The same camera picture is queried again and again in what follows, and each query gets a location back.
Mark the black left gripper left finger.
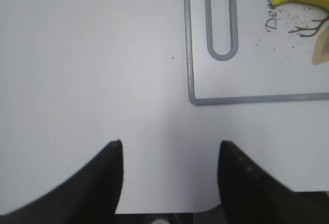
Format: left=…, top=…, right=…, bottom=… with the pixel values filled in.
left=1, top=140, right=123, bottom=223

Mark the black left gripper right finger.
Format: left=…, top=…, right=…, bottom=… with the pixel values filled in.
left=218, top=140, right=328, bottom=223

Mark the white grey-rimmed cutting board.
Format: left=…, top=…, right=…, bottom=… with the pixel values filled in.
left=184, top=0, right=328, bottom=105

